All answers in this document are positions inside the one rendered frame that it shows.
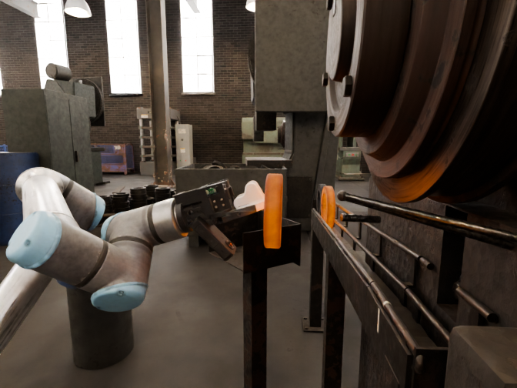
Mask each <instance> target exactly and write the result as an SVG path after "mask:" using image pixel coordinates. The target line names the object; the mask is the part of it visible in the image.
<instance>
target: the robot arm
mask: <svg viewBox="0 0 517 388"><path fill-rule="evenodd" d="M15 192H16V195H17V197H18V198H19V199H20V200H21V201H22V208H23V222H22V223H21V224H20V226H19V227H18V228H17V229H16V230H15V232H14V234H13V235H12V237H11V239H10V241H9V243H8V248H7V249H6V256H7V258H8V260H9V261H11V262H13V263H15V265H14V266H13V267H12V269H11V270H10V271H9V273H8V274H7V276H6V277H5V278H4V279H3V280H2V282H1V284H0V355H1V353H2V351H3V350H4V348H5V347H6V346H7V344H8V343H9V341H10V340H11V338H12V337H13V336H14V334H15V332H16V331H17V329H18V328H19V327H20V325H21V324H22V322H23V321H24V319H25V317H26V316H27V315H28V313H29V312H30V310H31V309H32V307H33V306H34V305H35V303H36V302H37V300H38V298H39V297H40V295H41V294H42V293H43V292H44V290H45V288H46V287H47V285H48V284H49V283H50V281H51V280H52V278H54V279H57V280H60V281H62V282H64V283H67V284H70V285H72V286H76V287H77V288H79V289H82V290H84V291H87V292H90V293H92V296H91V301H92V305H93V306H95V307H97V309H100V310H104V311H108V312H123V311H127V310H130V309H134V308H135V307H138V306H139V305H141V304H142V302H143V301H144V299H145V293H146V290H147V288H148V276H149V271H150V266H151V261H152V253H153V247H154V246H157V245H161V244H163V243H168V242H171V241H174V240H177V239H182V238H185V237H186V236H187V235H188V232H191V231H193V230H194V231H195V232H196V233H197V234H198V235H199V236H200V237H201V238H202V239H203V240H204V241H205V242H206V243H207V244H208V245H209V246H210V247H211V248H213V249H214V250H215V251H216V252H217V253H218V255H219V256H221V257H222V258H223V259H224V260H225V261H227V260H229V259H230V258H231V257H232V256H234V253H235V250H236V246H235V245H234V244H233V243H232V242H231V241H230V240H229V239H228V238H227V237H226V236H225V235H224V234H223V233H222V232H221V231H220V230H219V229H218V228H217V227H216V226H215V225H218V224H222V223H225V222H229V221H231V220H233V219H237V218H241V217H243V216H247V215H249V214H252V213H254V212H257V211H259V210H262V209H264V201H265V194H264V193H263V191H262V190H261V188H260V186H259V184H258V183H257V182H256V181H250V182H248V184H247V185H246V186H245V193H242V194H240V195H238V196H237V198H236V199H235V200H234V198H233V196H234V192H233V189H232V187H231V186H230V185H229V181H228V179H223V180H221V181H217V182H213V183H210V184H207V185H205V186H202V187H200V188H197V189H193V190H189V191H187V192H180V193H178V194H177V195H174V198H172V199H167V200H164V201H161V202H157V203H154V204H151V205H148V206H143V207H141V208H137V209H133V210H130V211H127V212H120V213H117V214H116V215H114V216H111V217H109V218H107V219H106V220H105V222H104V223H103V225H102V229H101V239H100V238H98V237H97V236H94V235H92V234H91V233H89V232H86V230H87V231H91V230H93V229H94V228H95V227H96V226H97V225H98V224H99V222H100V220H101V219H102V216H103V214H104V211H105V201H104V200H103V199H102V198H101V197H99V196H97V195H96V194H95V193H94V192H91V191H89V190H87V189H86V188H84V187H83V186H80V185H79V184H78V183H76V182H74V181H72V180H70V179H69V178H68V177H66V176H64V175H62V174H60V173H58V172H56V171H54V170H51V169H47V168H42V167H36V168H32V169H28V170H26V171H24V172H23V173H22V174H21V175H20V176H19V177H18V178H17V181H16V184H15Z"/></svg>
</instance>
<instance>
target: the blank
mask: <svg viewBox="0 0 517 388"><path fill-rule="evenodd" d="M282 184H283V175H282V174H271V173H269V174H268V175H267V176H266V182H265V201H264V228H263V231H264V246H265V248H273V249H279V248H280V247H281V231H282Z"/></svg>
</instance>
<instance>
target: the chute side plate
mask: <svg viewBox="0 0 517 388"><path fill-rule="evenodd" d="M312 223H313V230H314V232H315V234H316V236H317V238H318V240H319V242H320V243H321V245H322V248H323V249H324V251H325V254H326V248H327V249H328V251H329V262H330V263H331V264H332V267H333V269H334V270H335V273H336V275H337V277H338V278H339V281H340V283H341V284H342V286H343V288H344V290H345V292H346V294H347V296H348V298H349V300H350V302H351V304H352V306H353V307H354V309H355V311H356V313H357V315H358V317H359V319H360V321H361V323H362V325H363V327H364V329H365V331H366V333H367V335H368V337H369V340H370V342H371V344H372V347H373V349H374V351H375V354H376V356H377V357H378V360H379V362H380V364H381V367H382V369H384V359H385V355H386V357H387V359H388V361H389V363H390V365H391V367H392V369H393V371H394V373H395V375H396V377H397V379H398V381H399V388H409V381H410V371H411V361H412V354H411V353H410V352H409V350H408V348H407V346H406V345H405V344H404V342H403V341H402V339H401V337H400V335H399V333H398V332H397V330H396V328H395V327H394V326H393V324H392V322H391V320H390V319H389V317H388V316H387V314H386V312H385V310H384V309H383V308H382V305H381V304H380V302H379V301H378V299H377V298H376V297H375V294H374V293H373V291H372V289H371V288H370V287H369V285H368V283H367V282H366V281H365V280H364V278H363V277H362V275H361V274H360V273H359V271H358V270H357V269H356V268H355V266H354V265H353V264H352V262H351V261H350V259H349V258H348V257H347V255H346V254H345V253H344V252H343V250H342V249H341V247H340V246H339V245H338V243H337V242H336V241H335V240H334V238H333V237H332V235H331V234H330V233H329V231H328V230H327V229H326V228H325V226H324V225H323V224H322V222H321V221H320V219H319V218H318V217H317V215H316V214H315V213H314V211H313V210H312V219H311V225H312ZM379 309H380V312H379V332H377V324H378V311H379Z"/></svg>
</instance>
